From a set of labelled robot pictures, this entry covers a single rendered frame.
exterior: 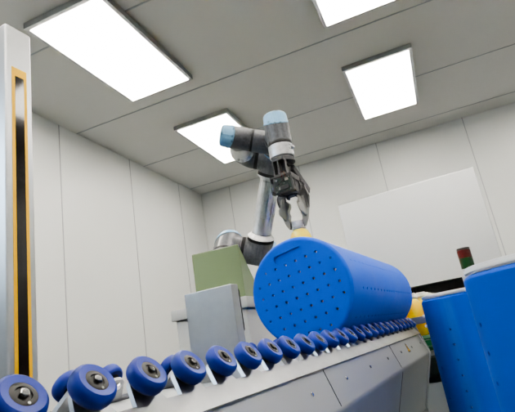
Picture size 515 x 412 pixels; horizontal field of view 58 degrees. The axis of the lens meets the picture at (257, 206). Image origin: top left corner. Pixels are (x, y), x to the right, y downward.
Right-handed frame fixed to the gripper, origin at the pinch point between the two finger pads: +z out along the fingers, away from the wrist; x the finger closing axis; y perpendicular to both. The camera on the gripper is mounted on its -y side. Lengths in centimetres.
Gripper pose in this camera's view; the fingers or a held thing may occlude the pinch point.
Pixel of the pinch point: (297, 224)
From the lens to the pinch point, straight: 136.9
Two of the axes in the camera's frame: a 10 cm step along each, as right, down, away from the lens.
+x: 8.7, -2.7, -4.1
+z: 1.6, 9.5, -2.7
